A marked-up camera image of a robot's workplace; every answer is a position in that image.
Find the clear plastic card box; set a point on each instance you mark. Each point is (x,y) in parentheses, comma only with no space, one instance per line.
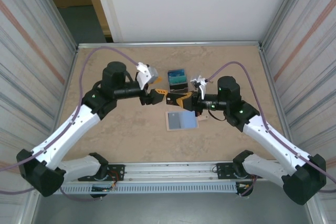
(188,89)

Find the translucent corrugated side panel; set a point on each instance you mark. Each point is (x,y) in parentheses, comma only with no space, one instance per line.
(309,64)
(26,64)

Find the blue credit card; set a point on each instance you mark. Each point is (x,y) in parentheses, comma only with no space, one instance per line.
(176,73)

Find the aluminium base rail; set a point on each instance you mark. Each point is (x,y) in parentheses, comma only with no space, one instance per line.
(170,168)

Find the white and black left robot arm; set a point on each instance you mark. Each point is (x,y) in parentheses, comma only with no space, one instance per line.
(68,129)

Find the teal credit card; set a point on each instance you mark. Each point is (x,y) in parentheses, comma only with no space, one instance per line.
(177,79)

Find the aluminium frame post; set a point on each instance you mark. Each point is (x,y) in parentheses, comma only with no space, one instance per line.
(61,24)
(282,11)

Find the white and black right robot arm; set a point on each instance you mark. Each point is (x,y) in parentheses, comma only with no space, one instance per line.
(275,140)

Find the beige leather card holder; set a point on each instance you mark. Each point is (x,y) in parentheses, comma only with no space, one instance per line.
(189,120)

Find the white door frame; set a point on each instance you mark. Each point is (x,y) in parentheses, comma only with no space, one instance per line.
(109,11)

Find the aluminium table frame rail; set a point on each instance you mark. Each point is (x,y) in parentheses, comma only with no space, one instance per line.
(170,44)

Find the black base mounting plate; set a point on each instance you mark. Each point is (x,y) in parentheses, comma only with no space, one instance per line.
(118,171)
(223,170)

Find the grey metal shelf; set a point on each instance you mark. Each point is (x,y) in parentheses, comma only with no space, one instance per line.
(170,208)

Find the small circuit board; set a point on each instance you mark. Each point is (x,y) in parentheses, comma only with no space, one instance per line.
(102,189)

